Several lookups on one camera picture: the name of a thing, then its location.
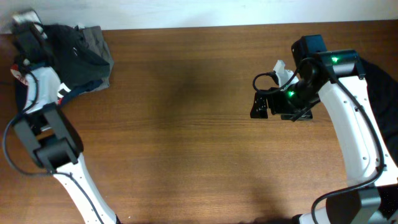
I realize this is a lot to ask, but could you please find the dark green t-shirt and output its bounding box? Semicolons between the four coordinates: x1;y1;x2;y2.
44;24;109;98

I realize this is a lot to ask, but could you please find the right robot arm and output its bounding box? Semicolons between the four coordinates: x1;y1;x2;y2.
250;35;397;223

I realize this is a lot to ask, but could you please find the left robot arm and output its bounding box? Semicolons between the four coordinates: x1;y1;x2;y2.
7;9;119;223

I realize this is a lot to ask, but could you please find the black garment at right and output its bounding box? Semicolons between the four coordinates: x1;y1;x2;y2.
361;58;397;160

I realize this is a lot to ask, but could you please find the grey folded garment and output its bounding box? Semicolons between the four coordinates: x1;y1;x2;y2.
75;26;114;94

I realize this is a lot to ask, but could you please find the navy folded garment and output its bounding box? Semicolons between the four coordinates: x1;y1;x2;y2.
14;79;104;110

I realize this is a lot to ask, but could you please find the red folded printed t-shirt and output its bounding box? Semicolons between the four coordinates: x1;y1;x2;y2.
10;63;29;86

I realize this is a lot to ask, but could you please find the right black cable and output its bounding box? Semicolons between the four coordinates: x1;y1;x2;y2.
252;57;386;224

